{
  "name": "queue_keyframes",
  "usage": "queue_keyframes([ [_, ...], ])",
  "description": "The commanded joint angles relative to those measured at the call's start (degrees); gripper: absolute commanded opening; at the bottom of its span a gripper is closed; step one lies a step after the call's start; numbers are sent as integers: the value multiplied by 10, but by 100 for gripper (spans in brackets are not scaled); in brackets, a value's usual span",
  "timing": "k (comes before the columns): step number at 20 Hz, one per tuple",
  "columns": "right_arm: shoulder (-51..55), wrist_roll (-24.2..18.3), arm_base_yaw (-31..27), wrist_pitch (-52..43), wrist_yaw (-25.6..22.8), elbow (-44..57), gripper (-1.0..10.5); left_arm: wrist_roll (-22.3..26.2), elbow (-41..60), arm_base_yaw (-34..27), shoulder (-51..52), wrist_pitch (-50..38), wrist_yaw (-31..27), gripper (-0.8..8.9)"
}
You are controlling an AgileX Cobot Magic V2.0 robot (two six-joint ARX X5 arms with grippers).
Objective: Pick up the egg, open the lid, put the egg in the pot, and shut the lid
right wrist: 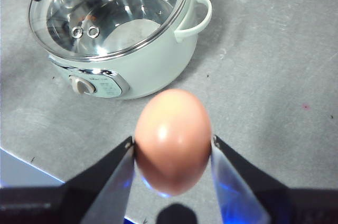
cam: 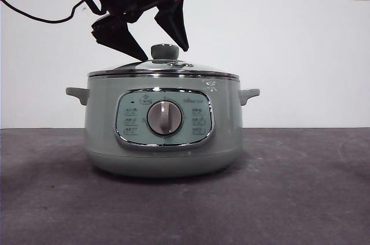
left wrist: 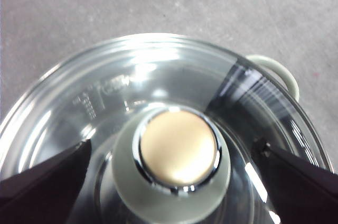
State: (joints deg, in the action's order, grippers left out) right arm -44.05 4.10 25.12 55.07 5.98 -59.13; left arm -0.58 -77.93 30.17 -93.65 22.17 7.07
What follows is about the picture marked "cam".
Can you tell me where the glass lid with green knob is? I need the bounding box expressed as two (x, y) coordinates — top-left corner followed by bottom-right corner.
(88, 43), (240, 79)

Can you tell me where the pale green electric pot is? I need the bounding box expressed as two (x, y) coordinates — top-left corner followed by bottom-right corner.
(65, 75), (261, 179)

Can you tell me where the black cable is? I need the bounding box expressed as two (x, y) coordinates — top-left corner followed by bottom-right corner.
(0, 0), (87, 24)

